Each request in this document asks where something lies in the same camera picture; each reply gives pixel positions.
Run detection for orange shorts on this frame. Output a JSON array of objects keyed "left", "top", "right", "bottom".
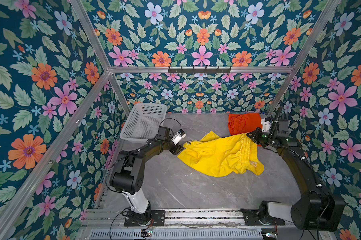
[{"left": 228, "top": 113, "right": 262, "bottom": 136}]

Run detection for yellow shorts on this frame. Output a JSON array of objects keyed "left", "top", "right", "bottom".
[{"left": 178, "top": 132, "right": 264, "bottom": 178}]

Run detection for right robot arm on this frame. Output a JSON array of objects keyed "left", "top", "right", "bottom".
[{"left": 247, "top": 128, "right": 345, "bottom": 232}]

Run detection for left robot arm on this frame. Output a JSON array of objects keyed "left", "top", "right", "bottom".
[{"left": 109, "top": 135, "right": 185, "bottom": 226}]

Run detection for white plastic basket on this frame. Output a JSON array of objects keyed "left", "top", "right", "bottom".
[{"left": 120, "top": 103, "right": 167, "bottom": 144}]

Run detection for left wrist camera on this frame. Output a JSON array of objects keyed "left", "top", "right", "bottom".
[{"left": 157, "top": 126, "right": 186, "bottom": 145}]

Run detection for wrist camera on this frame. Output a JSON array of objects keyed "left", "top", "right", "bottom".
[
  {"left": 157, "top": 126, "right": 186, "bottom": 145},
  {"left": 261, "top": 118, "right": 288, "bottom": 134}
]

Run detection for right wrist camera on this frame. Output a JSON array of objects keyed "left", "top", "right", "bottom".
[{"left": 261, "top": 118, "right": 288, "bottom": 134}]

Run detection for aluminium mounting rail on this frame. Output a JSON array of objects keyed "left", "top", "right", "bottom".
[{"left": 82, "top": 209, "right": 295, "bottom": 228}]

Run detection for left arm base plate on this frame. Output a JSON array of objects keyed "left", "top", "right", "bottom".
[{"left": 124, "top": 210, "right": 166, "bottom": 227}]

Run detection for black hook rail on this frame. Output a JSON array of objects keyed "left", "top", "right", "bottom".
[{"left": 167, "top": 66, "right": 231, "bottom": 75}]

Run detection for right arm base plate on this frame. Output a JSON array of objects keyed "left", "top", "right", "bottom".
[{"left": 240, "top": 209, "right": 286, "bottom": 226}]

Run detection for white vented cable duct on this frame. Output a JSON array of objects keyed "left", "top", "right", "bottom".
[{"left": 89, "top": 229, "right": 263, "bottom": 240}]

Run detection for aluminium frame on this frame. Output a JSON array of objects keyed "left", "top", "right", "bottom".
[{"left": 0, "top": 1, "right": 344, "bottom": 240}]

